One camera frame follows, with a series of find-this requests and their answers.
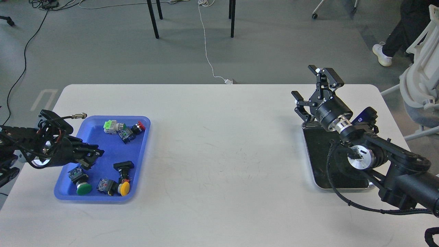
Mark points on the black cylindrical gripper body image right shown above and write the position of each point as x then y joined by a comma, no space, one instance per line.
330,110

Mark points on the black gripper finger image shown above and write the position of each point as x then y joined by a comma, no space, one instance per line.
327,82
306,109
91,150
86,162

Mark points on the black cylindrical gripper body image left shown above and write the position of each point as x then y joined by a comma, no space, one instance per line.
69,151

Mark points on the black robot arm image left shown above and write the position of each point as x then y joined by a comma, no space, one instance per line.
49,144

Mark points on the silver metal tray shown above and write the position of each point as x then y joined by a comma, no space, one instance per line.
343,175

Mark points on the blue plastic tray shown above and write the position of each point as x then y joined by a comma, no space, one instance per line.
91,131

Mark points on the white chair caster base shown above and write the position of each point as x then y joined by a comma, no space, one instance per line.
326,7

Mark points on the white office chair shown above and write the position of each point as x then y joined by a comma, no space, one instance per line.
418,84

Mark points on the person leg with white shoe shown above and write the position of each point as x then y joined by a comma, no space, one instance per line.
414,18

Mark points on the black table leg right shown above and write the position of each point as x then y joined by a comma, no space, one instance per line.
231,16

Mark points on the black table leg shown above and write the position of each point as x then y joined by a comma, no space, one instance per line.
231,16
152,15

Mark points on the black table leg left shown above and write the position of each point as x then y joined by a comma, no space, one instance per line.
152,15

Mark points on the green push button switch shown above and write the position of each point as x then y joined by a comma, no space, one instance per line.
80,179

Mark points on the light green switch block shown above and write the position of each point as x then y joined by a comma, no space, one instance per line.
113,127

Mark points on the blue grey switch block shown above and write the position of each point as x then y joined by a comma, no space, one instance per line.
107,186

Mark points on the black push button switch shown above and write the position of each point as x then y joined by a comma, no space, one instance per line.
124,169

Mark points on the yellow push button switch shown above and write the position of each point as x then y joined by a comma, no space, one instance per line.
123,187

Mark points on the red push button switch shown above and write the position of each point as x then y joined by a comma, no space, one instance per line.
138,128

